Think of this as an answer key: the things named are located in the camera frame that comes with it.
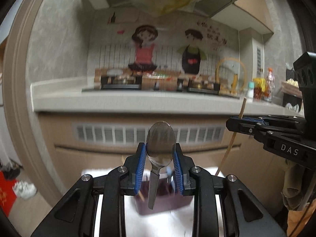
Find grey ventilation grille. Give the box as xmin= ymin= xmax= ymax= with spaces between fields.
xmin=72 ymin=121 xmax=227 ymax=146

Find blue plastic spoon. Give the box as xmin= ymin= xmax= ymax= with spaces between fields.
xmin=166 ymin=167 xmax=173 ymax=184

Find gas stove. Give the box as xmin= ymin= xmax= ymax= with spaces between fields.
xmin=83 ymin=69 xmax=241 ymax=98

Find grey kitchen countertop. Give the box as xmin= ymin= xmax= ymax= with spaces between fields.
xmin=30 ymin=76 xmax=304 ymax=118

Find glass pot lid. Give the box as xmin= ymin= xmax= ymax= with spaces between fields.
xmin=215 ymin=57 xmax=247 ymax=96

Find orange drink bottle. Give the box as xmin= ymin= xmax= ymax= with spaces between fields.
xmin=264 ymin=67 xmax=275 ymax=102

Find red door mat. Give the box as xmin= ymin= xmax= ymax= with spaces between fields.
xmin=0 ymin=172 xmax=17 ymax=217

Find maroon plastic utensil bin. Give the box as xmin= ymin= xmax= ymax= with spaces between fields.
xmin=134 ymin=178 xmax=193 ymax=216

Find white textured table cloth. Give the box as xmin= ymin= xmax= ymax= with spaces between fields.
xmin=81 ymin=168 xmax=224 ymax=236

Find black handled steel spoon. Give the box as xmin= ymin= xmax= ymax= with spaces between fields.
xmin=146 ymin=121 xmax=176 ymax=209

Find wooden chopstick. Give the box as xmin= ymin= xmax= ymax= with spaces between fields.
xmin=215 ymin=97 xmax=247 ymax=176
xmin=138 ymin=190 xmax=145 ymax=202

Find white sneakers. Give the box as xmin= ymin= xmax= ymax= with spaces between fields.
xmin=12 ymin=181 xmax=37 ymax=199

